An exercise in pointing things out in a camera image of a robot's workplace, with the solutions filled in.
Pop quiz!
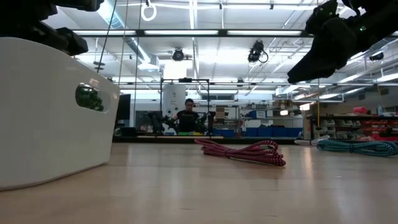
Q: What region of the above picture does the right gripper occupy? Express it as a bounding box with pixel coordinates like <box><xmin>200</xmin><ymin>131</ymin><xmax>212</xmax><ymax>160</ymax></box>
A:
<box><xmin>287</xmin><ymin>17</ymin><xmax>358</xmax><ymax>84</ymax></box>

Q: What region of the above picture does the teal braided USB-C cable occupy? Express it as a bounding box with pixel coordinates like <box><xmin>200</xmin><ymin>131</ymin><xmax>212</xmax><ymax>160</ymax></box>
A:
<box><xmin>316</xmin><ymin>139</ymin><xmax>398</xmax><ymax>157</ymax></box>

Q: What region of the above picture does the red braided USB-C cable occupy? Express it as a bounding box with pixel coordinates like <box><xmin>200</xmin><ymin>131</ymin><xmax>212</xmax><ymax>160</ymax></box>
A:
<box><xmin>194</xmin><ymin>139</ymin><xmax>287</xmax><ymax>167</ymax></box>

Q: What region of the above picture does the green braided USB-C cable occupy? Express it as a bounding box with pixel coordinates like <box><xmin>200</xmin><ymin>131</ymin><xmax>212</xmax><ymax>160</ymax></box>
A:
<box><xmin>75</xmin><ymin>84</ymin><xmax>105</xmax><ymax>112</ymax></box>

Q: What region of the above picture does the shelf with storage bins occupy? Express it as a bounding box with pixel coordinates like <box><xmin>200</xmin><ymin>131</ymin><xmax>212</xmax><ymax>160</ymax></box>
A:
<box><xmin>306</xmin><ymin>114</ymin><xmax>398</xmax><ymax>141</ymax></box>

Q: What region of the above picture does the row of blue bins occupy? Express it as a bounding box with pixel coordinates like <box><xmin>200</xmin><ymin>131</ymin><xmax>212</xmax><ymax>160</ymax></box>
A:
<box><xmin>244</xmin><ymin>126</ymin><xmax>303</xmax><ymax>138</ymax></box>

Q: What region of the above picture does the person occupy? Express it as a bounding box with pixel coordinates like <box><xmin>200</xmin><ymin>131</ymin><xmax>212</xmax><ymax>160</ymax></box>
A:
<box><xmin>172</xmin><ymin>98</ymin><xmax>200</xmax><ymax>134</ymax></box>

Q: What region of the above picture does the round black ceiling fixture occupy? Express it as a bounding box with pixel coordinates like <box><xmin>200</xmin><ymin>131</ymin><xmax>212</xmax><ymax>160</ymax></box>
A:
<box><xmin>172</xmin><ymin>48</ymin><xmax>185</xmax><ymax>62</ymax></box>

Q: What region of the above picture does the white cylindrical tank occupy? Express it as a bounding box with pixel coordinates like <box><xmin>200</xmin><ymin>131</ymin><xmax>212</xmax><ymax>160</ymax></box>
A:
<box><xmin>162</xmin><ymin>84</ymin><xmax>187</xmax><ymax>118</ymax></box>

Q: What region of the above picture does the black monitor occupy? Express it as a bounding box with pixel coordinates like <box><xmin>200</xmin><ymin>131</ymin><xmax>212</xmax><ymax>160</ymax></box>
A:
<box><xmin>116</xmin><ymin>93</ymin><xmax>132</xmax><ymax>129</ymax></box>

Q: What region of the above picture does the white plastic bin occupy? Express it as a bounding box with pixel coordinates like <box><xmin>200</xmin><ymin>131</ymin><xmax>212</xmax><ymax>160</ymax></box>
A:
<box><xmin>0</xmin><ymin>37</ymin><xmax>121</xmax><ymax>191</ymax></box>

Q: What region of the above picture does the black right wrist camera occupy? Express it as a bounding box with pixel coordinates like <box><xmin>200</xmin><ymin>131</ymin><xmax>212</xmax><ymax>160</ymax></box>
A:
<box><xmin>305</xmin><ymin>0</ymin><xmax>340</xmax><ymax>35</ymax></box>

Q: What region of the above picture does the black overhead camera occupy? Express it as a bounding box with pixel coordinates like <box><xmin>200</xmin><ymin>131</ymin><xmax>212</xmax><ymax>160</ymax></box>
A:
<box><xmin>248</xmin><ymin>40</ymin><xmax>269</xmax><ymax>65</ymax></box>

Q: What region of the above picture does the white cable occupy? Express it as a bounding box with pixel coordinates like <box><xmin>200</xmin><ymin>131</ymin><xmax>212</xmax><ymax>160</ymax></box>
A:
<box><xmin>294</xmin><ymin>134</ymin><xmax>330</xmax><ymax>146</ymax></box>

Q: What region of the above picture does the white hanging ring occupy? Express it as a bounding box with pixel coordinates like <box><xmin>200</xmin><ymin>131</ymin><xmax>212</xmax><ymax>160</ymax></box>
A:
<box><xmin>141</xmin><ymin>0</ymin><xmax>158</xmax><ymax>22</ymax></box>

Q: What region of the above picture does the black hanging cable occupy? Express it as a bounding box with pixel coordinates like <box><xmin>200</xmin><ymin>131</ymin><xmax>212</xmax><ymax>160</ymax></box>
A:
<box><xmin>96</xmin><ymin>0</ymin><xmax>118</xmax><ymax>74</ymax></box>

